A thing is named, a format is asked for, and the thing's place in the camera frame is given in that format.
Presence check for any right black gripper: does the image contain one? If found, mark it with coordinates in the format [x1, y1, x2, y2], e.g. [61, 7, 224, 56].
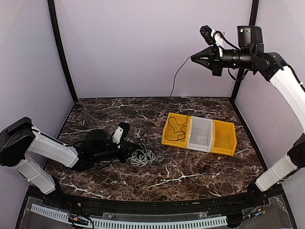
[191, 43, 254, 76]

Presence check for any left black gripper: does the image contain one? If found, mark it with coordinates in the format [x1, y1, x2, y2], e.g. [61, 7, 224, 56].
[92, 140, 139, 164]

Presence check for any white cable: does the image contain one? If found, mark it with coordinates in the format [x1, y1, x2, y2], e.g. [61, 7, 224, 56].
[130, 149, 165, 167]

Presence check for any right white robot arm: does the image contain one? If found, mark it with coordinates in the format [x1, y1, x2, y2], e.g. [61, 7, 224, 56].
[191, 25, 305, 207]

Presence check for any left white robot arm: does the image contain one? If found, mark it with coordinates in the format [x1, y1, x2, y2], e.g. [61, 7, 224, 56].
[0, 117, 141, 208]

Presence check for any left yellow plastic bin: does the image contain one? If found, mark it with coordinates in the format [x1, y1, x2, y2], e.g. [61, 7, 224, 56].
[162, 113, 191, 148]

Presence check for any yellow plastic bin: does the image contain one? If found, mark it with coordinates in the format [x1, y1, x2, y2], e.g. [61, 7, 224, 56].
[211, 120, 237, 156]
[162, 113, 191, 148]

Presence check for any white plastic bin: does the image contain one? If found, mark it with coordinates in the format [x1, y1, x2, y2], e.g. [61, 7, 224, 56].
[186, 116, 214, 153]

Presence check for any right yellow plastic bin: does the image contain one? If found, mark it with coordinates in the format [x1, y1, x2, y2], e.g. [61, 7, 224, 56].
[211, 120, 237, 156]

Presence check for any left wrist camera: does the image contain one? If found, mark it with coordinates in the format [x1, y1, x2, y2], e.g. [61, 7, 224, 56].
[111, 122, 130, 147]

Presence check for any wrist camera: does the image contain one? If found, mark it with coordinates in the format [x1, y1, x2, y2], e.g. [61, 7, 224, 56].
[111, 122, 130, 147]
[200, 25, 224, 57]

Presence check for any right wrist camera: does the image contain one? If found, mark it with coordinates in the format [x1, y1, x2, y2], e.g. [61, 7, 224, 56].
[200, 25, 224, 57]

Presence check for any right black frame post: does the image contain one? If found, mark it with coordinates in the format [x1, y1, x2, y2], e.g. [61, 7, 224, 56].
[230, 0, 260, 103]

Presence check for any black frame post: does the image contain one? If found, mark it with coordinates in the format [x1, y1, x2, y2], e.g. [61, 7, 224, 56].
[230, 0, 260, 103]
[47, 0, 78, 103]

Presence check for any white slotted cable duct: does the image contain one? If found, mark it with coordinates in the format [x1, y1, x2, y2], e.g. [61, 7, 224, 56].
[30, 204, 227, 229]

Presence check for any black front rail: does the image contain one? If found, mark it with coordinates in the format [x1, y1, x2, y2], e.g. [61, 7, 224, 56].
[28, 185, 284, 217]

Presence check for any left black frame post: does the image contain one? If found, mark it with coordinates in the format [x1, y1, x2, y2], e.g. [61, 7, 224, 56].
[47, 0, 78, 103]

